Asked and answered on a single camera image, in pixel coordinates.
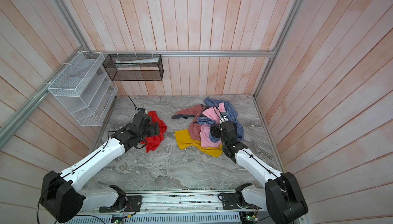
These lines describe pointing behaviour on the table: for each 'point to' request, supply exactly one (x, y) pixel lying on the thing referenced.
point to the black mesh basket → (134, 67)
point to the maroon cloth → (194, 129)
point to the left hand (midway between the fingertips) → (151, 129)
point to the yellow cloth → (184, 140)
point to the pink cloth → (213, 113)
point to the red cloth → (153, 141)
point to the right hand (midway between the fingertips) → (222, 122)
